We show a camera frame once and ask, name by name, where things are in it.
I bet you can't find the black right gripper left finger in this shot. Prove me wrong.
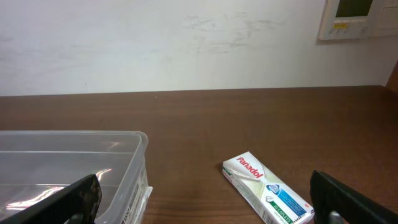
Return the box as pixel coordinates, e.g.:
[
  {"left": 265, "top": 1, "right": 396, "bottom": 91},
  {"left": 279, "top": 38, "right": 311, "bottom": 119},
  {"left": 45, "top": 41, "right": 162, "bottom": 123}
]
[{"left": 1, "top": 174, "right": 102, "bottom": 224}]

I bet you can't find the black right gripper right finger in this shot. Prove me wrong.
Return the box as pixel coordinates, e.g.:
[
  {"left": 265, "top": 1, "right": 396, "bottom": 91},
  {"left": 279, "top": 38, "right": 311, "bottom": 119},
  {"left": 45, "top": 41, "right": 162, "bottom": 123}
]
[{"left": 310, "top": 170, "right": 397, "bottom": 224}]

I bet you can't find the clear plastic container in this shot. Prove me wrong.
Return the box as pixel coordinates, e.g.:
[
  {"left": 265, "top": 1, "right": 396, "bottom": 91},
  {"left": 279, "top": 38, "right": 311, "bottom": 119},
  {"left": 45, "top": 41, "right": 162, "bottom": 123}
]
[{"left": 1, "top": 131, "right": 152, "bottom": 223}]

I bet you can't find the white Panadol box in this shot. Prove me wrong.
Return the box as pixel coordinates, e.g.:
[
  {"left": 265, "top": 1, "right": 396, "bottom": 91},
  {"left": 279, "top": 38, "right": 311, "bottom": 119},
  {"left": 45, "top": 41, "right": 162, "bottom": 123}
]
[{"left": 223, "top": 152, "right": 315, "bottom": 224}]

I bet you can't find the white wall control panel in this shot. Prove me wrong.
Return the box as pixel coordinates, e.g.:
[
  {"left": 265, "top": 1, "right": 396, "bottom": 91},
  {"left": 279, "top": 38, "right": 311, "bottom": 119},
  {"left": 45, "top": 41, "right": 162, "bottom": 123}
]
[{"left": 318, "top": 0, "right": 384, "bottom": 40}]

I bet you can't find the white wall switch plate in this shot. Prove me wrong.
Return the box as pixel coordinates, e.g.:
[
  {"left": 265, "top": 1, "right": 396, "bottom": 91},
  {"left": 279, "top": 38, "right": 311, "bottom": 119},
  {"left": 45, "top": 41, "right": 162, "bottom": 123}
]
[{"left": 371, "top": 0, "right": 398, "bottom": 37}]

